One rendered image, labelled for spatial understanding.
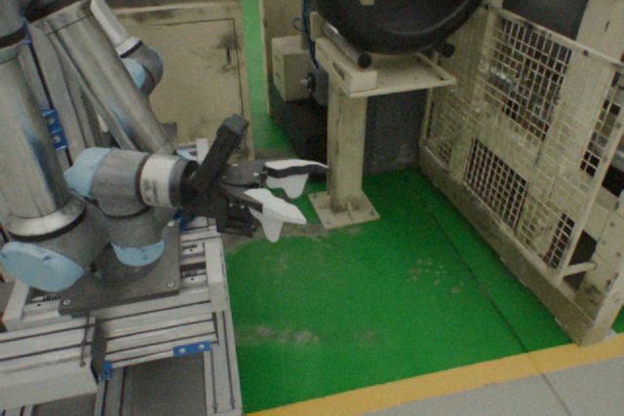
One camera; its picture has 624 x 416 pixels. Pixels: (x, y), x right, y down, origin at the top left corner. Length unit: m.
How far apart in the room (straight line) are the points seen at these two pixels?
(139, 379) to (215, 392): 0.22
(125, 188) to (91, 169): 0.06
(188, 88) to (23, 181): 1.46
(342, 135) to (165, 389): 1.15
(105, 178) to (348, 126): 1.43
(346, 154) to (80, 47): 1.46
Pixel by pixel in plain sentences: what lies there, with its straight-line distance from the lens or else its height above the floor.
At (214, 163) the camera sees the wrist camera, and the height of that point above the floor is 1.10.
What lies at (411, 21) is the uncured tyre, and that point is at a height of 0.93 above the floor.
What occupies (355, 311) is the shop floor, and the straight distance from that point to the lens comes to 1.90.
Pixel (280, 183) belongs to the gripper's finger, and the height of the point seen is 1.03.
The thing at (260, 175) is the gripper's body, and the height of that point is 1.07.
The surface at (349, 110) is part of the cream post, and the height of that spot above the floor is 0.55.
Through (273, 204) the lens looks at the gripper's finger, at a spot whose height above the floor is 1.08.
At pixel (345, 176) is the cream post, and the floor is 0.22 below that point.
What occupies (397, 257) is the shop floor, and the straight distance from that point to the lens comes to 2.12.
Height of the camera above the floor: 1.44
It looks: 35 degrees down
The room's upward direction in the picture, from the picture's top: straight up
